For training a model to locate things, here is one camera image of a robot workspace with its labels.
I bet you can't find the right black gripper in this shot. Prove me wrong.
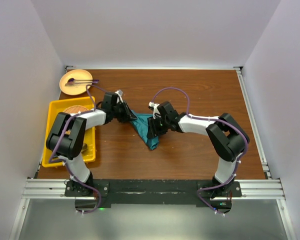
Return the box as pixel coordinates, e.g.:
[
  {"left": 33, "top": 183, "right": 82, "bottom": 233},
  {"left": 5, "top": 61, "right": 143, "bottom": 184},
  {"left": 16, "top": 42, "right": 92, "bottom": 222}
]
[{"left": 147, "top": 115, "right": 170, "bottom": 139}]

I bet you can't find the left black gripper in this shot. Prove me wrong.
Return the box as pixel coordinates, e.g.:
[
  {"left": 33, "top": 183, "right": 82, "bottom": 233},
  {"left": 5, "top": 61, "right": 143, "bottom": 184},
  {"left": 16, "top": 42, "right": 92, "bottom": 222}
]
[{"left": 111, "top": 100, "right": 137, "bottom": 123}]

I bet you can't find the teal cloth napkin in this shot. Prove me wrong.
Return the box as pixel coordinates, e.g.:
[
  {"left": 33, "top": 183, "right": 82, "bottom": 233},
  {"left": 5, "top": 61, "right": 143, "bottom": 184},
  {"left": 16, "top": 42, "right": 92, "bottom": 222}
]
[{"left": 130, "top": 111, "right": 159, "bottom": 151}]

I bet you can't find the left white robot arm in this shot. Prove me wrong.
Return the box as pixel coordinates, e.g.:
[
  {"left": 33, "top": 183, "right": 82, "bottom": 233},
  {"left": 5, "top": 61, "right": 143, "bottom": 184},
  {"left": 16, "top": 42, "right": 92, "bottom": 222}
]
[{"left": 45, "top": 90, "right": 137, "bottom": 196}]

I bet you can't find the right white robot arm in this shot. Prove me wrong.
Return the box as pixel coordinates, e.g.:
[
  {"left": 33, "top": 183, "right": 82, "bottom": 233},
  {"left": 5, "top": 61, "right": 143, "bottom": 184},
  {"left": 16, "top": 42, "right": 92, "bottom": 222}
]
[{"left": 147, "top": 101, "right": 250, "bottom": 197}]

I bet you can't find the purple spoon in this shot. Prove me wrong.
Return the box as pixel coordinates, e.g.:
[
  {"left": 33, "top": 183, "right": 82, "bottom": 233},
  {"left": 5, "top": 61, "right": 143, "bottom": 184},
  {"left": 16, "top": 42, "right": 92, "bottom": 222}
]
[{"left": 65, "top": 78, "right": 99, "bottom": 85}]

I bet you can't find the orange woven round mat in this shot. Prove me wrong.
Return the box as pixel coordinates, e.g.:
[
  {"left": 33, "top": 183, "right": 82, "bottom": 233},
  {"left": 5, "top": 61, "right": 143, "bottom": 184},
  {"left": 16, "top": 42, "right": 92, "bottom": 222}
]
[{"left": 63, "top": 105, "right": 89, "bottom": 114}]

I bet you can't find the beige round plate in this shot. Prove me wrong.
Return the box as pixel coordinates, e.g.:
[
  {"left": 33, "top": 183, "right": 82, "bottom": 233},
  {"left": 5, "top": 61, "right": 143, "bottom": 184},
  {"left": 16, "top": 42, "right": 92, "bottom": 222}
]
[{"left": 59, "top": 69, "right": 93, "bottom": 96}]

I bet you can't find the yellow plastic tray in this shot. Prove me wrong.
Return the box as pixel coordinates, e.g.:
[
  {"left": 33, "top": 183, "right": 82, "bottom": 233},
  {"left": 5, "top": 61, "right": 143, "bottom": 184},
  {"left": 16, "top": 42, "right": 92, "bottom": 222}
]
[{"left": 41, "top": 97, "right": 96, "bottom": 168}]

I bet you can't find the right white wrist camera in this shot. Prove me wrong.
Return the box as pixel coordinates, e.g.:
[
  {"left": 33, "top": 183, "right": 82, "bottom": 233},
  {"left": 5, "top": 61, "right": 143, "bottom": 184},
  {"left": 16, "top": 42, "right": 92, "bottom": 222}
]
[{"left": 148, "top": 101, "right": 162, "bottom": 119}]

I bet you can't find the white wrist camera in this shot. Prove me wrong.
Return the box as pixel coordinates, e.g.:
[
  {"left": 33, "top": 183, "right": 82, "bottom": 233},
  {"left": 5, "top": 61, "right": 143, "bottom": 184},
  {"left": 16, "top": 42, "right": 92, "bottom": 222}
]
[
  {"left": 148, "top": 101, "right": 162, "bottom": 119},
  {"left": 114, "top": 89, "right": 124, "bottom": 103}
]

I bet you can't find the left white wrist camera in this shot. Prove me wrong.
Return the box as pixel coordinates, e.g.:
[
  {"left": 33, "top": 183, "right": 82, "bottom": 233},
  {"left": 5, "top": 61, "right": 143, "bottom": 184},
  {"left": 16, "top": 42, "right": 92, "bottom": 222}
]
[{"left": 114, "top": 89, "right": 124, "bottom": 103}]

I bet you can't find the gold spoon green handle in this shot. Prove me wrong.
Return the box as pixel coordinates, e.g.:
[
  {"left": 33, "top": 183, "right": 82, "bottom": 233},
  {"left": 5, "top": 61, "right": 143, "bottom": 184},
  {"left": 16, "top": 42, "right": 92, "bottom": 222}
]
[{"left": 81, "top": 143, "right": 89, "bottom": 153}]

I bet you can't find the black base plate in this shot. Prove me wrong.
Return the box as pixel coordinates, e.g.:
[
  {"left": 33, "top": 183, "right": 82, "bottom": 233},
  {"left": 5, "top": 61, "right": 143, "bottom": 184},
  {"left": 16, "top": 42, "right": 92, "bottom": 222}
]
[{"left": 64, "top": 179, "right": 242, "bottom": 213}]

